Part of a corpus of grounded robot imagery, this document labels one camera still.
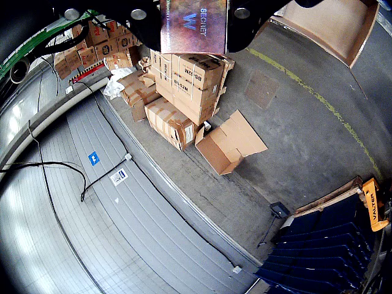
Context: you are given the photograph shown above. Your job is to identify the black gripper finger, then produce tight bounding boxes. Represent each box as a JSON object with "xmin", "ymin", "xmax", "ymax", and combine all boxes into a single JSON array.
[
  {"xmin": 226, "ymin": 0, "xmax": 326, "ymax": 54},
  {"xmin": 51, "ymin": 0, "xmax": 162, "ymax": 53}
]

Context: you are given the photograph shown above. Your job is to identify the red carton box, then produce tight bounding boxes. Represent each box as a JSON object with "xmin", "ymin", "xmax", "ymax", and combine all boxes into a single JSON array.
[{"xmin": 159, "ymin": 0, "xmax": 229, "ymax": 56}]

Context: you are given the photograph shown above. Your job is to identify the red print cardboard boxes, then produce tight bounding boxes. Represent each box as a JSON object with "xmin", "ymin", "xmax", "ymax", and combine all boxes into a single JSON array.
[{"xmin": 53, "ymin": 18, "xmax": 143, "ymax": 81}]

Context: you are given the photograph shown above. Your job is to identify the cardboard box BS print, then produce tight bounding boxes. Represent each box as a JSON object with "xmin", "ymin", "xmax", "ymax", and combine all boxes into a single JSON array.
[
  {"xmin": 154, "ymin": 78, "xmax": 227, "ymax": 126},
  {"xmin": 170, "ymin": 53, "xmax": 236, "ymax": 92}
]

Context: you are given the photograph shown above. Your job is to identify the crumpled cardboard box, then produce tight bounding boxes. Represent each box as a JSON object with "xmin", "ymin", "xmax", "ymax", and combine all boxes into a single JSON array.
[{"xmin": 118, "ymin": 69, "xmax": 162, "ymax": 123}]

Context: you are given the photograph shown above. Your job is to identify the divided cardboard box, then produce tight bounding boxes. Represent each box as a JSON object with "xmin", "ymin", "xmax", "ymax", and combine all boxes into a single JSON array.
[{"xmin": 269, "ymin": 0, "xmax": 381, "ymax": 69}]

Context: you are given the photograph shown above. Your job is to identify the taped cardboard box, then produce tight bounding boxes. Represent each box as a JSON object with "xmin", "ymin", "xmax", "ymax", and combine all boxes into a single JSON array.
[{"xmin": 143, "ymin": 97, "xmax": 202, "ymax": 153}]

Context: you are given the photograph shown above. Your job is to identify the flat cardboard sheet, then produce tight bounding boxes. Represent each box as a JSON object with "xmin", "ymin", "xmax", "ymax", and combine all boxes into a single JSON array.
[{"xmin": 195, "ymin": 110, "xmax": 269, "ymax": 176}]

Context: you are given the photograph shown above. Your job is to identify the white plastic bag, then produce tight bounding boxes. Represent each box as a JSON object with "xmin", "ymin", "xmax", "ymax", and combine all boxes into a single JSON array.
[{"xmin": 103, "ymin": 67, "xmax": 135, "ymax": 100}]

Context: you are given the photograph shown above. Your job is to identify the green metal shelf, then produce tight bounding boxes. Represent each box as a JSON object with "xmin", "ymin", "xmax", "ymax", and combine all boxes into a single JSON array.
[{"xmin": 0, "ymin": 9, "xmax": 102, "ymax": 81}]

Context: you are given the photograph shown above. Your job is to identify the tape roll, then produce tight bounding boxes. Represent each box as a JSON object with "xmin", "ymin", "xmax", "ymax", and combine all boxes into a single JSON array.
[{"xmin": 9, "ymin": 58, "xmax": 31, "ymax": 85}]

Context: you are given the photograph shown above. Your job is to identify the black floor stand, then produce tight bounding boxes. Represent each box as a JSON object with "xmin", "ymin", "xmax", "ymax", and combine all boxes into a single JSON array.
[{"xmin": 257, "ymin": 202, "xmax": 290, "ymax": 249}]

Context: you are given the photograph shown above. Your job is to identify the wooden pallet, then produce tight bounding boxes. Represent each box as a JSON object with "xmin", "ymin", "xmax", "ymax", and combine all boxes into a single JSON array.
[{"xmin": 293, "ymin": 176, "xmax": 364, "ymax": 215}]

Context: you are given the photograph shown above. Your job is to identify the yellow pallet truck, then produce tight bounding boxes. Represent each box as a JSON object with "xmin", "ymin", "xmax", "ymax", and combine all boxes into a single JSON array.
[{"xmin": 362, "ymin": 176, "xmax": 391, "ymax": 233}]

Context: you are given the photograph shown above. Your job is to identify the white blue wall label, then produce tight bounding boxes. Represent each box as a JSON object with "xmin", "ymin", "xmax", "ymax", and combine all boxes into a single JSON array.
[{"xmin": 109, "ymin": 169, "xmax": 127, "ymax": 187}]

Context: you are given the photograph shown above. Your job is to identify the black wall cable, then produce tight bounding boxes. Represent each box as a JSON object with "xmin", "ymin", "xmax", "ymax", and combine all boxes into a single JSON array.
[{"xmin": 0, "ymin": 160, "xmax": 87, "ymax": 203}]

